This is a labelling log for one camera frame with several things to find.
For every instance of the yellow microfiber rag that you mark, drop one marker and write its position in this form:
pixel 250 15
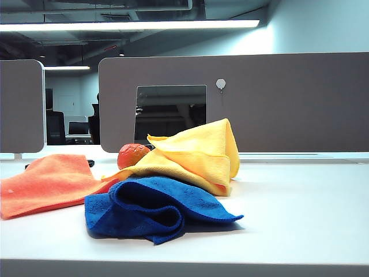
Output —
pixel 196 155

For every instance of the blue microfiber rag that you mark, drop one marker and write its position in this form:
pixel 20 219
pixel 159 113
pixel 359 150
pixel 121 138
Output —
pixel 187 197

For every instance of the orange microfiber rag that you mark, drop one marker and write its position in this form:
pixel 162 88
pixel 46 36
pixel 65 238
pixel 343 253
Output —
pixel 49 184

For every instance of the square frameless mirror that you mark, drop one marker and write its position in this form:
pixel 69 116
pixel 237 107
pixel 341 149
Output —
pixel 170 109

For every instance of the orange fruit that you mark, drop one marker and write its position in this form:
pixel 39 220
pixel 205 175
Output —
pixel 129 157

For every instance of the small black object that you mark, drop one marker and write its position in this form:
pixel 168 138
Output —
pixel 91 163

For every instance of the black computer monitor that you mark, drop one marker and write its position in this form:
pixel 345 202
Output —
pixel 78 128

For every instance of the wide brown desk partition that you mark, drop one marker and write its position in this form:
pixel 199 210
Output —
pixel 288 109

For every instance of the black office chair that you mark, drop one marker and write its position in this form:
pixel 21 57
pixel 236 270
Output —
pixel 54 127

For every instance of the long ceiling light strip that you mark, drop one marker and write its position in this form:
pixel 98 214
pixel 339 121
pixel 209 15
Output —
pixel 115 26

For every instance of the short ceiling light strip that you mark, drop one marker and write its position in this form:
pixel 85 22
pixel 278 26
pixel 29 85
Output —
pixel 66 67

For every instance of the narrow brown desk partition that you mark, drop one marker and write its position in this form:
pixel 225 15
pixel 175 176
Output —
pixel 20 109

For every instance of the white adhesive wall hook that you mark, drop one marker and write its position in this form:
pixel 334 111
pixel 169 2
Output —
pixel 220 83

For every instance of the white partition foot bracket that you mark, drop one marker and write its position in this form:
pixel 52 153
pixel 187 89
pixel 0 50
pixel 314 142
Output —
pixel 18 156

